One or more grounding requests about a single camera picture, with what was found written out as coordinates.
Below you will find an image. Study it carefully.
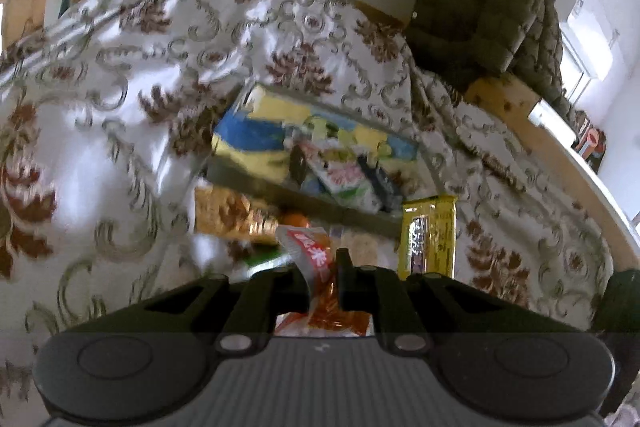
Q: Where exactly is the small orange fruit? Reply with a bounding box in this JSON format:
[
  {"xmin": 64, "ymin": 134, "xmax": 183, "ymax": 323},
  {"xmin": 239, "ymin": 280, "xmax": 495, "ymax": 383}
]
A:
[{"xmin": 280, "ymin": 211, "xmax": 310, "ymax": 228}]

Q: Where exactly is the dark seaweed snack packet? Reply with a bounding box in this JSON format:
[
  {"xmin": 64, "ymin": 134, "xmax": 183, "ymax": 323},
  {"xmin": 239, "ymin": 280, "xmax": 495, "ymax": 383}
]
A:
[{"xmin": 288, "ymin": 145, "xmax": 308, "ymax": 187}]

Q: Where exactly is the dark blue milk powder sachet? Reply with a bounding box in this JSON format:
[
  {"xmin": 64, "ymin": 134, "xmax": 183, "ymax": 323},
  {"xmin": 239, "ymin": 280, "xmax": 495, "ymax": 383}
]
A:
[{"xmin": 357, "ymin": 155, "xmax": 404, "ymax": 213}]

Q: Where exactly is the white air conditioner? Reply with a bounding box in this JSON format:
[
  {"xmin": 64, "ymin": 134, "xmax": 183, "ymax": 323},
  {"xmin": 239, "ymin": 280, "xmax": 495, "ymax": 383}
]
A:
[{"xmin": 554, "ymin": 0, "xmax": 614, "ymax": 104}]

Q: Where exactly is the orange fruit snack bag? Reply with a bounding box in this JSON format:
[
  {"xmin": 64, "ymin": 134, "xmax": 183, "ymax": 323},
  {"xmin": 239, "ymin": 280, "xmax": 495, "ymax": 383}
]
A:
[{"xmin": 274, "ymin": 225, "xmax": 370, "ymax": 337}]

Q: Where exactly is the colourful cartoon drawing liner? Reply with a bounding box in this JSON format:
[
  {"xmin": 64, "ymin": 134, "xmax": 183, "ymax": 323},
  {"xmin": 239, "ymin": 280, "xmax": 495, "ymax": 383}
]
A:
[{"xmin": 212, "ymin": 82, "xmax": 431, "ymax": 213}]

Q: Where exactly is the wooden right bed frame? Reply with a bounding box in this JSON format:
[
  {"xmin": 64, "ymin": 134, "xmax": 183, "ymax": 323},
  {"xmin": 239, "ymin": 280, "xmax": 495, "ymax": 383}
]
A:
[{"xmin": 463, "ymin": 75, "xmax": 639, "ymax": 271}]

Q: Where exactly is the clear nut bar packet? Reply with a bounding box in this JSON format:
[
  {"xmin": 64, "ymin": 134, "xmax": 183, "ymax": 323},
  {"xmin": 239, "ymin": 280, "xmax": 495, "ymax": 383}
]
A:
[{"xmin": 392, "ymin": 169, "xmax": 431, "ymax": 202}]

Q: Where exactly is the grey cardboard tray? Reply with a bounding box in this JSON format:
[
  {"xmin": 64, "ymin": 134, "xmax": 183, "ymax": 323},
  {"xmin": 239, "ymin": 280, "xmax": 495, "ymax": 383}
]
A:
[{"xmin": 205, "ymin": 82, "xmax": 442, "ymax": 237}]

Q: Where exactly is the green white stick packet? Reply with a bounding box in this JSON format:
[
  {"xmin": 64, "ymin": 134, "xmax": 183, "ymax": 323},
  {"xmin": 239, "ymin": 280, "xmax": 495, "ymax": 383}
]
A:
[{"xmin": 241, "ymin": 248, "xmax": 293, "ymax": 277}]

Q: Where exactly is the floral satin bed quilt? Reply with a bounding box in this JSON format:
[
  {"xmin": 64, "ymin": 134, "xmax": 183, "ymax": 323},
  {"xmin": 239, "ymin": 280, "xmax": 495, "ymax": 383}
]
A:
[{"xmin": 1, "ymin": 0, "xmax": 613, "ymax": 426}]

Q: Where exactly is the white green noodle snack pouch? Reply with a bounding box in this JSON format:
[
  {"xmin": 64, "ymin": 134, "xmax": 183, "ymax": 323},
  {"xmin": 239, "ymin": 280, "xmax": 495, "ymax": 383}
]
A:
[{"xmin": 298, "ymin": 139, "xmax": 381, "ymax": 213}]

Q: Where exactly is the yellow snack bar packet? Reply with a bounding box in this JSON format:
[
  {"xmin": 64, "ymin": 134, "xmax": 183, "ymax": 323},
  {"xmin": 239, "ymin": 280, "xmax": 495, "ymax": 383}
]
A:
[{"xmin": 398, "ymin": 195, "xmax": 458, "ymax": 280}]

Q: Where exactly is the dark green quilted jacket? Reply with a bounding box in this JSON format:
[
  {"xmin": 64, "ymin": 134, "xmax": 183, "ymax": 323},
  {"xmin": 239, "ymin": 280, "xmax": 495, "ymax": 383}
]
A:
[{"xmin": 405, "ymin": 0, "xmax": 575, "ymax": 122}]

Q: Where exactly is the golden brown snack packet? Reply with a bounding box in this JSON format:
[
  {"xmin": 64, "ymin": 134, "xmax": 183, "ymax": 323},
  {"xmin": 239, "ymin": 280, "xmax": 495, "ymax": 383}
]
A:
[{"xmin": 194, "ymin": 185, "xmax": 279, "ymax": 244}]

